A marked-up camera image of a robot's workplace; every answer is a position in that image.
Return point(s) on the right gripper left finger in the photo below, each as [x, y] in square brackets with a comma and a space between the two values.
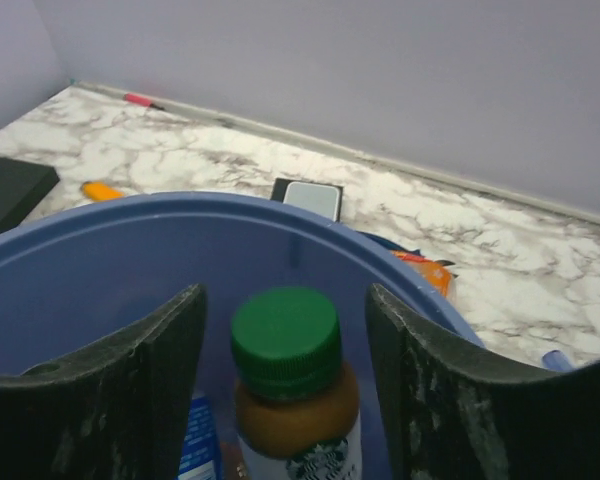
[114, 409]

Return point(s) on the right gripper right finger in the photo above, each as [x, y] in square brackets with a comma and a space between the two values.
[454, 410]

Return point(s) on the blue label water bottle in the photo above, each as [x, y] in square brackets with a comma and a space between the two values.
[201, 457]

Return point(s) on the brown coffee bottle green cap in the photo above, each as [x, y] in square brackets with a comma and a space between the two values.
[297, 401]

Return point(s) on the blue plastic bin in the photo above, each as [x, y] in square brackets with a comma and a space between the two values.
[73, 278]

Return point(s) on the orange snack wrapper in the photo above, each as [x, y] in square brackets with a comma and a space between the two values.
[436, 272]

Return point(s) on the orange utility knife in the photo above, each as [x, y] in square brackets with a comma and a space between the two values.
[98, 191]

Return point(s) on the white device on black tray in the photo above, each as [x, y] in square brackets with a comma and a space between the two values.
[318, 198]

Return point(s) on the black flat box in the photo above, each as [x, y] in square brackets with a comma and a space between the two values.
[23, 185]

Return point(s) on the blue handled pliers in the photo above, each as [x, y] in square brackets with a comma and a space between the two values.
[395, 245]

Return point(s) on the red marker on rail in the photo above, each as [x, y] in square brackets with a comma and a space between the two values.
[142, 101]

